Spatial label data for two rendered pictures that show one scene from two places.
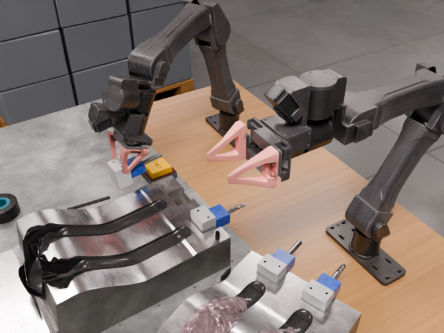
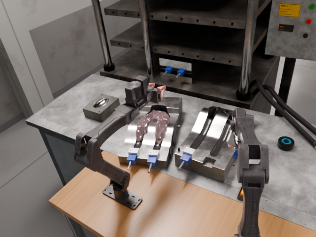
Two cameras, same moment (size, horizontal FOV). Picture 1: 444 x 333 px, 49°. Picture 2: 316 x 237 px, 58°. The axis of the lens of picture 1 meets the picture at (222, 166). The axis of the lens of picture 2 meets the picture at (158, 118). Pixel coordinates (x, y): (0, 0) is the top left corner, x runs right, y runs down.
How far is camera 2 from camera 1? 175 cm
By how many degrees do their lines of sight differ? 103
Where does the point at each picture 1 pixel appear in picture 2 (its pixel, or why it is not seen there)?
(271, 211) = (173, 200)
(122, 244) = (211, 136)
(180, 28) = (243, 131)
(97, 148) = (304, 199)
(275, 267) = (151, 151)
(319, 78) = (133, 84)
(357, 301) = not seen: hidden behind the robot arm
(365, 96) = (119, 113)
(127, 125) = not seen: hidden behind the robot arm
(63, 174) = (293, 173)
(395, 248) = (107, 204)
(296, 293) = (142, 153)
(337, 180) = not seen: outside the picture
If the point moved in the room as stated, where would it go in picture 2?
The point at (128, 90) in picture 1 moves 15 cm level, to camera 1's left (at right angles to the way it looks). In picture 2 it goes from (234, 114) to (263, 103)
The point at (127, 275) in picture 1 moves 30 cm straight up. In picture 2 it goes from (198, 127) to (197, 79)
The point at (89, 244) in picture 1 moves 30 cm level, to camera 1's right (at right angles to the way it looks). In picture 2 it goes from (217, 126) to (168, 146)
